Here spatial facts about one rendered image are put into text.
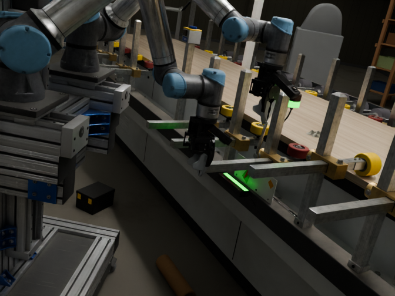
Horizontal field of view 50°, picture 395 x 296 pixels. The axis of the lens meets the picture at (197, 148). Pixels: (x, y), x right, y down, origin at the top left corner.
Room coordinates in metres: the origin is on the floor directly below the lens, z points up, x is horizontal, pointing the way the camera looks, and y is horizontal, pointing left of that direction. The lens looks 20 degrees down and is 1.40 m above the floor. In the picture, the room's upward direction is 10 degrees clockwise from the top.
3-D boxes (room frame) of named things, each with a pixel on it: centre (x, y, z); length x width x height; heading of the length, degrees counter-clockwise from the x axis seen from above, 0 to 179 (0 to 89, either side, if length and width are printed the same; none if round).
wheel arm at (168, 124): (1.87, 0.05, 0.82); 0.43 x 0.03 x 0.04; 122
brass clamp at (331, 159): (1.30, -0.42, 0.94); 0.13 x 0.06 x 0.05; 32
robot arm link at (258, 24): (1.51, -0.11, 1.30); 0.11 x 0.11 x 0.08; 66
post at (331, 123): (1.32, -0.41, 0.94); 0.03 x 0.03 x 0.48; 32
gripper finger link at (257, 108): (1.47, -0.19, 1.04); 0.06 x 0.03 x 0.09; 52
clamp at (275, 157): (1.52, -0.29, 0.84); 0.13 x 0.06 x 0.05; 32
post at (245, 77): (1.75, -0.14, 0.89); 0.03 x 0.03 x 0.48; 32
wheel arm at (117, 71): (2.72, 0.58, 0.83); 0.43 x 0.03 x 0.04; 122
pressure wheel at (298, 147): (1.55, -0.38, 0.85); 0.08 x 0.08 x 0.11
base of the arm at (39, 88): (1.16, 0.54, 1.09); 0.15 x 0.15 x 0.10
